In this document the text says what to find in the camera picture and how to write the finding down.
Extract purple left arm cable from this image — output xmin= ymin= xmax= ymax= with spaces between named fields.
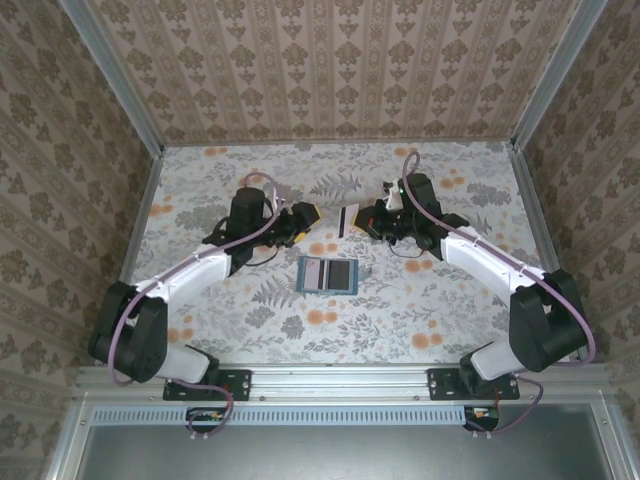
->
xmin=106 ymin=171 xmax=294 ymax=387

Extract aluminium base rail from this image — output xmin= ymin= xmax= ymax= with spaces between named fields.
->
xmin=76 ymin=363 xmax=610 ymax=402

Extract blue leather card holder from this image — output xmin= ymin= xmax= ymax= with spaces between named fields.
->
xmin=295 ymin=255 xmax=374 ymax=298

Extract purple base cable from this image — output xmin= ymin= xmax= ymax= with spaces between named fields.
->
xmin=165 ymin=378 xmax=236 ymax=442
xmin=462 ymin=377 xmax=547 ymax=437

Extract small circuit board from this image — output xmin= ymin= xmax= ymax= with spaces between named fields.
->
xmin=187 ymin=407 xmax=232 ymax=434
xmin=463 ymin=405 xmax=502 ymax=433

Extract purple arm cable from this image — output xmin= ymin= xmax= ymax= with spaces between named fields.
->
xmin=401 ymin=151 xmax=599 ymax=372
xmin=106 ymin=171 xmax=294 ymax=387

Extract floral patterned table cover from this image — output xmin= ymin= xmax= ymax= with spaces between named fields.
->
xmin=130 ymin=141 xmax=545 ymax=370

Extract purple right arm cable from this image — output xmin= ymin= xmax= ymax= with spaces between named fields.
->
xmin=401 ymin=151 xmax=599 ymax=372

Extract grey metal sheet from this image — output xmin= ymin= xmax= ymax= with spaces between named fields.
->
xmin=47 ymin=403 xmax=631 ymax=480

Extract aluminium frame post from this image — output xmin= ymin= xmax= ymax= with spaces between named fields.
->
xmin=510 ymin=0 xmax=599 ymax=150
xmin=62 ymin=0 xmax=166 ymax=153

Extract grey slotted cable duct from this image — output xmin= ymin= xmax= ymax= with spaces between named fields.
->
xmin=93 ymin=404 xmax=467 ymax=423

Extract aluminium frame bar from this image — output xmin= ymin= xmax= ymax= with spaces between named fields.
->
xmin=505 ymin=142 xmax=560 ymax=275
xmin=118 ymin=147 xmax=165 ymax=282

